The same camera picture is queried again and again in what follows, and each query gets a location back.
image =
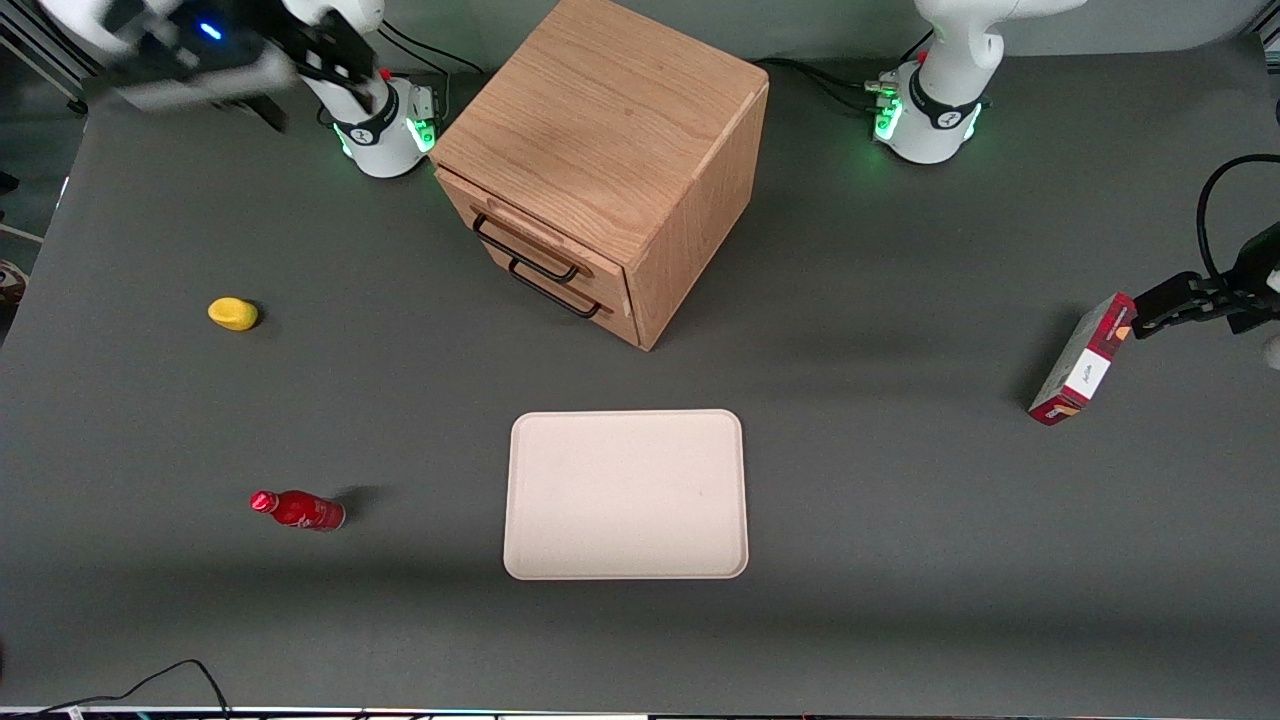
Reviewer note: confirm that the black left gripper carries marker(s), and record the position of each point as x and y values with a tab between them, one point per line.
1238	287

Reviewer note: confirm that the brown round object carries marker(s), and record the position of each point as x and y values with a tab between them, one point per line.
8	285

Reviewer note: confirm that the beige rectangular tray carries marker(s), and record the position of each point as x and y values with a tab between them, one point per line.
626	495

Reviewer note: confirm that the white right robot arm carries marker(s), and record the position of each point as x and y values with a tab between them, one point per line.
375	120

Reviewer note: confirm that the yellow lemon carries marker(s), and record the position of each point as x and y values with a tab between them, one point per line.
232	313

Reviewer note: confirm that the red bottle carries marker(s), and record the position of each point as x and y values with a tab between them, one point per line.
300	510

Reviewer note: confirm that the aluminium frame rail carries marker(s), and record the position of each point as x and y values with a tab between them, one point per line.
35	60

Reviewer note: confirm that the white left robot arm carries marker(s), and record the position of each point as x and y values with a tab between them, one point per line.
945	90

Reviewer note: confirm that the wooden drawer cabinet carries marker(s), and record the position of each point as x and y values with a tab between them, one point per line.
610	110

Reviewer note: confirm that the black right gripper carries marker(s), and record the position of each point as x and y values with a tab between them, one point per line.
322	50

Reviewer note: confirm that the red and white carton box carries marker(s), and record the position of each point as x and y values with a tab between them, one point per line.
1085	360

